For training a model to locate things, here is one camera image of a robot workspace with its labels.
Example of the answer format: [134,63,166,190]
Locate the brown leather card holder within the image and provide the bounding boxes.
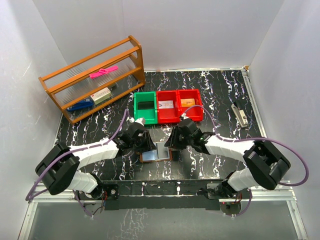
[138,141,173,163]

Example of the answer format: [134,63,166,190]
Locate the gold card with magnetic stripe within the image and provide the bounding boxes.
[180,98,196,108]

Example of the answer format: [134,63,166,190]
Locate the grey VIP card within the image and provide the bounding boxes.
[137,101,155,111]

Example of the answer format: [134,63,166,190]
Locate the dark card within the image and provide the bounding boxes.
[156,141,171,161]

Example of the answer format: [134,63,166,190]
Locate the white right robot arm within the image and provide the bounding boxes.
[165,118,291,199]

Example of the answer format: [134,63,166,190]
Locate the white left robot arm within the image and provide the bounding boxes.
[35,121,157,200]

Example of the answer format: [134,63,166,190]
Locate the white card in bin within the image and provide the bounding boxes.
[158,100,175,109]

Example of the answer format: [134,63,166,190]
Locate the red plastic bin middle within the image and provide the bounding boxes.
[156,90,180,124]

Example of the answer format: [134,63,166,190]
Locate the red plastic bin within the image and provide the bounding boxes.
[177,89,204,122]
[156,90,180,124]

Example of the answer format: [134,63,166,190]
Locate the red plastic bin right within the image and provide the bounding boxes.
[177,89,204,122]

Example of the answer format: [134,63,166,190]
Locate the green plastic bin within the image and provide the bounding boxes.
[133,91,158,125]

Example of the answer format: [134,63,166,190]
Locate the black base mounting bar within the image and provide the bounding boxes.
[102,179,249,211]

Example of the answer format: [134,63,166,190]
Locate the white red small box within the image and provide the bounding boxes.
[90,87,112,105]

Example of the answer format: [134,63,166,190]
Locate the grey metal stapler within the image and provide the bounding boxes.
[231,100,249,128]

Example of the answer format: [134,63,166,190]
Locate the blue stapler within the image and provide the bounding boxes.
[66,98,94,112]

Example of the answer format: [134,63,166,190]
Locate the wooden shelf rack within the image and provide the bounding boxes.
[39,35,146,125]

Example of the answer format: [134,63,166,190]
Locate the pink plastic clip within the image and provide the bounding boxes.
[89,65,119,79]

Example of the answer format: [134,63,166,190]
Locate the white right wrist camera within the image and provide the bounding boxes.
[180,113,189,121]

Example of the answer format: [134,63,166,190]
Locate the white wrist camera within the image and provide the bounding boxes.
[128,117,146,126]
[180,113,189,121]

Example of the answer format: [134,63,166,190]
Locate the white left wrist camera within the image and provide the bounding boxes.
[128,117,146,126]

